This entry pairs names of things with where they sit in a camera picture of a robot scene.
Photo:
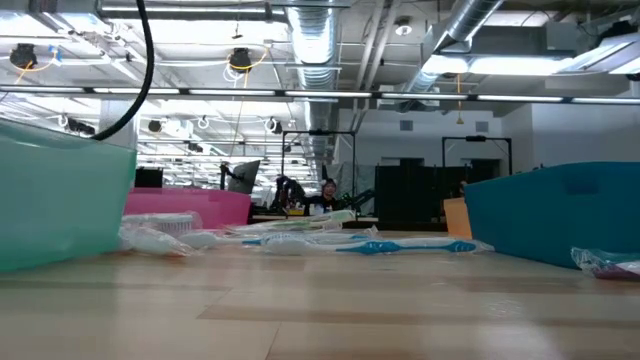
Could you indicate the purple white toothbrush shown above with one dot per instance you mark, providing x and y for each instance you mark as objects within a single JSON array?
[{"x": 615, "y": 270}]

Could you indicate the black background robot arm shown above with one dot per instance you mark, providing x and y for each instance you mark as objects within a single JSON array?
[
  {"x": 287, "y": 192},
  {"x": 360, "y": 197}
]

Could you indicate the person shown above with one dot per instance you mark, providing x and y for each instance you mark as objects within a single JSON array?
[{"x": 327, "y": 195}]

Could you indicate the green white wrapped toothbrush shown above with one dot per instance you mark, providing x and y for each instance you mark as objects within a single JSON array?
[{"x": 340, "y": 216}]

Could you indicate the blue white wrapped toothbrush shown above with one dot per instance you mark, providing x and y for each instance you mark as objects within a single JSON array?
[
  {"x": 375, "y": 247},
  {"x": 200, "y": 240},
  {"x": 300, "y": 236}
]

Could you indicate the grey background monitor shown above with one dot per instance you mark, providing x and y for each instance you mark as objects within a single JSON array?
[{"x": 245, "y": 176}]

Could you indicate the LED light bar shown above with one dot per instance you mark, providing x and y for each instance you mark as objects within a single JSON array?
[{"x": 320, "y": 94}]

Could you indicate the black partition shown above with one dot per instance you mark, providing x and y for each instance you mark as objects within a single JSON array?
[{"x": 415, "y": 195}]

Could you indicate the pink plastic bin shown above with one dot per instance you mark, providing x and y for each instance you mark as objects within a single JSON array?
[{"x": 200, "y": 205}]

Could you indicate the orange white wrapped toothbrush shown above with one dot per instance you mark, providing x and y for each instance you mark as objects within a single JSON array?
[
  {"x": 150, "y": 242},
  {"x": 160, "y": 222}
]

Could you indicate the black box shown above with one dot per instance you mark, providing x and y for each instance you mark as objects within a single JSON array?
[{"x": 148, "y": 177}]

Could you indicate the round ceiling fixture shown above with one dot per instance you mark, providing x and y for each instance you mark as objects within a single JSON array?
[{"x": 402, "y": 27}]

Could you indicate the blue plastic bin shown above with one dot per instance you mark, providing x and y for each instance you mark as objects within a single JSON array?
[{"x": 560, "y": 215}]

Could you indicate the mint green plastic bin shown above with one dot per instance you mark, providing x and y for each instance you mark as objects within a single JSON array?
[{"x": 60, "y": 200}]

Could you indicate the black background station frame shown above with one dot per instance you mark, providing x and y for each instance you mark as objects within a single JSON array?
[
  {"x": 318, "y": 132},
  {"x": 476, "y": 138}
]

